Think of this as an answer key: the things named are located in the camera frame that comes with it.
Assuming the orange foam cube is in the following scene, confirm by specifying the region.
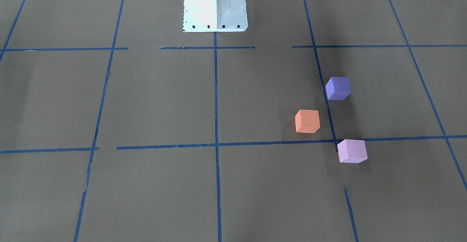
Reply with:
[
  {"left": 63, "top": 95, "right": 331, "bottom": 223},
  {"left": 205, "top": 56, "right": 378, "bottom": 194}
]
[{"left": 295, "top": 109, "right": 321, "bottom": 134}]

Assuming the light pink foam cube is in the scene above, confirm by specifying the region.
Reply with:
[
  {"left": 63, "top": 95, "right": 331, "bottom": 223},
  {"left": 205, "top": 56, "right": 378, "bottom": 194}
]
[{"left": 337, "top": 139, "right": 368, "bottom": 164}]

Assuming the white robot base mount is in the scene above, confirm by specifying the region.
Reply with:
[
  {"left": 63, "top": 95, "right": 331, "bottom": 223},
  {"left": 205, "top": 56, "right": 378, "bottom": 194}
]
[{"left": 182, "top": 0, "right": 248, "bottom": 32}]

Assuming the dark purple foam cube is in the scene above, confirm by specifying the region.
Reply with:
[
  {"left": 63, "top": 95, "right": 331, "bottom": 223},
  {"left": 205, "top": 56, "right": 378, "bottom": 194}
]
[{"left": 325, "top": 76, "right": 352, "bottom": 100}]

